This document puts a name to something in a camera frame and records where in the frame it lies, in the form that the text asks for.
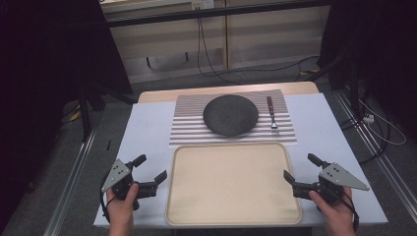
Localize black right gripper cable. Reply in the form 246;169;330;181
328;186;361;232

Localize black curtain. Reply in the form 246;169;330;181
317;0;417;141
0;0;133;230

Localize black metal stand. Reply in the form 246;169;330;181
308;48;362;123
77;83;136;144

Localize black cable bundle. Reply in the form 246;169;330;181
338;107;393;165

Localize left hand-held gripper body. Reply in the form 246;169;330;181
100;158;142;202

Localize fork with brown handle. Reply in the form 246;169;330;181
266;95;280;135

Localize beige rectangular tray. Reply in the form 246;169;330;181
164;142;303;227

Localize dark grey round plate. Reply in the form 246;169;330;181
203;94;260;138

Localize black horizontal bar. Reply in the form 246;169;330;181
106;0;330;28

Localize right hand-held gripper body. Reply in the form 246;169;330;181
314;162;371;207

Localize striped placemat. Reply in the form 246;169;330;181
168;88;298;148

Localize person's left hand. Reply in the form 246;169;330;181
106;183;141;220

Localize person's right hand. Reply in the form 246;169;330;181
308;186;355;224

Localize aluminium floor rail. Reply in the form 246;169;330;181
43;129;98;236
333;89;417;224

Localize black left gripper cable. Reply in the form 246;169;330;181
99;175;118;226

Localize white cable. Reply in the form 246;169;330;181
357;97;408;147

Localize white table sheet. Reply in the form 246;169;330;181
92;92;388;228

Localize black floor cable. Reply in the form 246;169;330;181
229;54;321;83

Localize white wall socket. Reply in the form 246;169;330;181
191;0;215;10

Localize black hanging cable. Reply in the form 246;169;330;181
196;8;238;85

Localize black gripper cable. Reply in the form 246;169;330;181
99;175;118;226
328;186;361;232

